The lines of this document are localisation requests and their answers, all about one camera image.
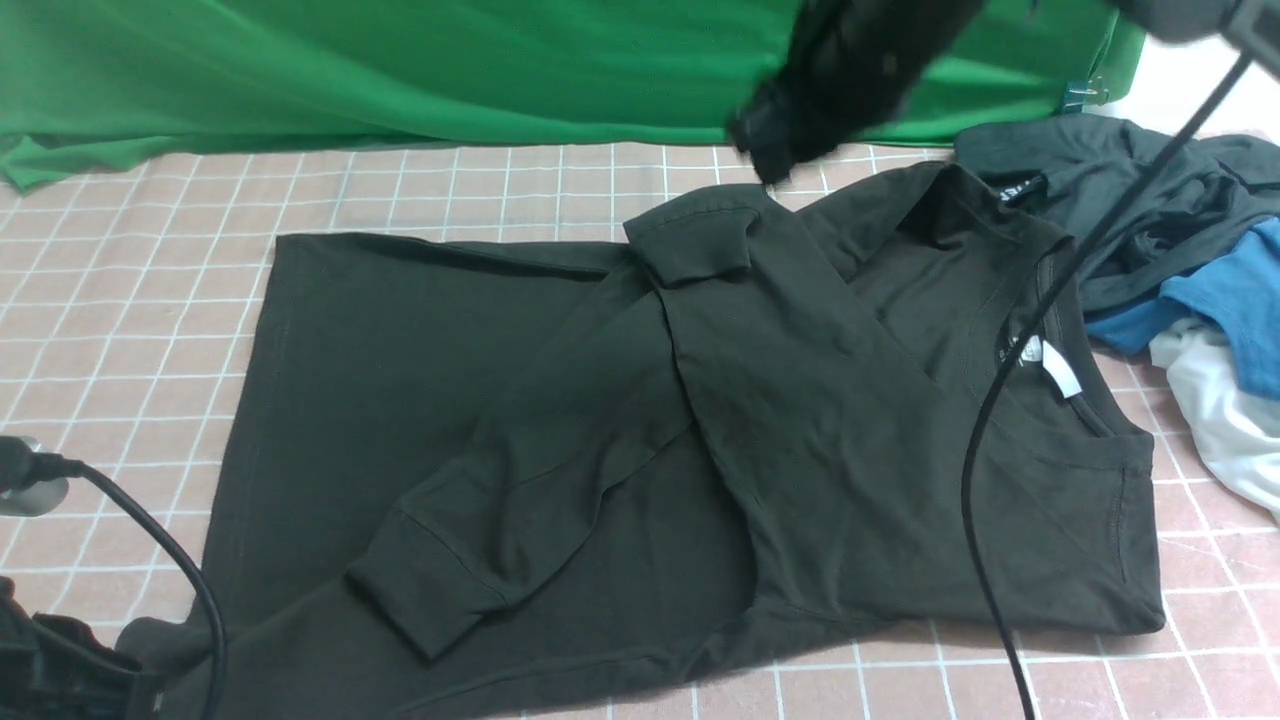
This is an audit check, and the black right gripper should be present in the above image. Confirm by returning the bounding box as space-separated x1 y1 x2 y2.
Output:
726 1 986 186

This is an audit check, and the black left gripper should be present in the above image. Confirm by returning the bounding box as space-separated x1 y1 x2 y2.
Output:
1 577 163 719

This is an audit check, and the dark gray long-sleeved shirt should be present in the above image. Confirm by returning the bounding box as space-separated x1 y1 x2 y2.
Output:
111 160 1167 720

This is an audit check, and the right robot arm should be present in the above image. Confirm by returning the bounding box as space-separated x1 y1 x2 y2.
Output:
724 1 1277 184

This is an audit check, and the metal backdrop clip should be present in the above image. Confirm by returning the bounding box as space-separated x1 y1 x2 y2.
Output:
1057 76 1110 115

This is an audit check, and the dark teal garment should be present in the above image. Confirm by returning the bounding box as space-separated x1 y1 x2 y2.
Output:
954 111 1280 313

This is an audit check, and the pink grid tablecloth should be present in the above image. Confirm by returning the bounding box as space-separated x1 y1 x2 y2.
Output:
1 143 1277 719

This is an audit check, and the blue garment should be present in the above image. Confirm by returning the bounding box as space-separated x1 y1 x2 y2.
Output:
1085 218 1279 400

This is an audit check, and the white garment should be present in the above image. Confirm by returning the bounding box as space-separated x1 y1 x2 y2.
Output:
1149 318 1279 519

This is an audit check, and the green backdrop cloth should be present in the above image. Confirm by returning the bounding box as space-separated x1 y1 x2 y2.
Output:
0 0 1147 191

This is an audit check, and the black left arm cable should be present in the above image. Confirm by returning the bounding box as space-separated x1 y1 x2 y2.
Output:
0 436 227 720

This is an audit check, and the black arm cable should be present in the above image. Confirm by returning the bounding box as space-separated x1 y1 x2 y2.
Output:
960 50 1256 720
0 436 227 720

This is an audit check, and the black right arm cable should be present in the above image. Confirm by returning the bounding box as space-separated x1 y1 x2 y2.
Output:
960 50 1256 720

